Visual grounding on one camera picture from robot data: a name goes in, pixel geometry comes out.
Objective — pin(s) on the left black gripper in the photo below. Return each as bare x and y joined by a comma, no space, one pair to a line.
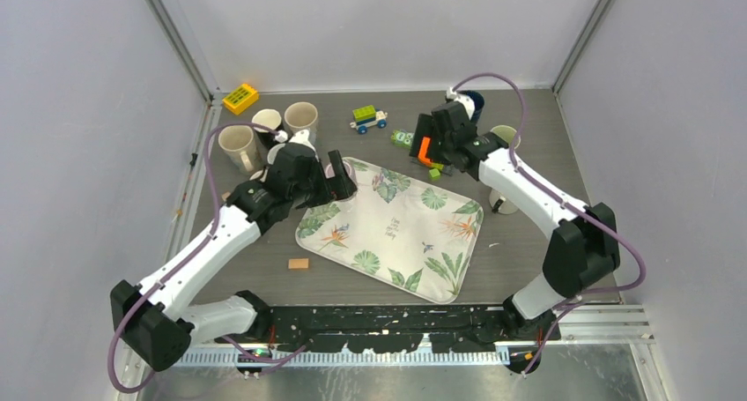
341,185

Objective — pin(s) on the leaf patterned metal tray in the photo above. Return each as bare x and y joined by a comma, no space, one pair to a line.
406,233

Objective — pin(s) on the lilac mug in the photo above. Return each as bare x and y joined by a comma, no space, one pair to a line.
341,187

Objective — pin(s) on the toy brick car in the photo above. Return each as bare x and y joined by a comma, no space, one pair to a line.
368,117

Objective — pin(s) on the pink mug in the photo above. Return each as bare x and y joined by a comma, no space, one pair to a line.
260,175

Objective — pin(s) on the yellow toy block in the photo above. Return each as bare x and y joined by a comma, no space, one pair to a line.
240,99

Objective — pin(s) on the light blue mug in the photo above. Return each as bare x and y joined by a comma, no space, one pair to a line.
273,153

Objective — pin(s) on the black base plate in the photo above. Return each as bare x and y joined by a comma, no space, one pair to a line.
392,329

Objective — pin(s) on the orange arch brick assembly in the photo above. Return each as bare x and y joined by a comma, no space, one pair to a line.
425,153

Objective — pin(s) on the black mug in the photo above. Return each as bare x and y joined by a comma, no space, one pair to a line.
270,120

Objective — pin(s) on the white mug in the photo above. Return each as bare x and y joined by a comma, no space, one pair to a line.
500,204

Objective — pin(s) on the small green cube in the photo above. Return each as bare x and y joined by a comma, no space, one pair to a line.
434,174

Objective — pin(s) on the dark blue mug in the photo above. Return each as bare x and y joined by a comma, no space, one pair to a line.
478,101

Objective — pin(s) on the green owl brick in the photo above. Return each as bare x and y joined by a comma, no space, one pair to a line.
402,138

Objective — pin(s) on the tall beige mug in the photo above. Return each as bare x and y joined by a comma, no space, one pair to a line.
238,143

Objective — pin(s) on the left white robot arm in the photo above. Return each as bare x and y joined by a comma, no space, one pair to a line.
157,317

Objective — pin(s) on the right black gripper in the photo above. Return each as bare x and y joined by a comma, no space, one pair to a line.
428,128

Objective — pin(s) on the light green mug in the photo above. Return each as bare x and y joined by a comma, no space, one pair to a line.
507,136

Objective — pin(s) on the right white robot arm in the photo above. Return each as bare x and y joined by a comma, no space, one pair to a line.
580,252

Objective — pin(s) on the sea pattern beige mug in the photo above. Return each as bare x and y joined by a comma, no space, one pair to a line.
301,116

